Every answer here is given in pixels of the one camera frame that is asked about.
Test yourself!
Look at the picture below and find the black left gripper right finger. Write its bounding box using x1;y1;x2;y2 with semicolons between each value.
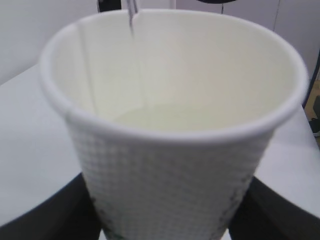
228;177;320;240

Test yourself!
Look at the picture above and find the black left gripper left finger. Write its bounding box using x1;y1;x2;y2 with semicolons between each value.
0;173;102;240

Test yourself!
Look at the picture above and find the white paper cup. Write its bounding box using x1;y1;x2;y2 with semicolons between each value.
39;9;308;240

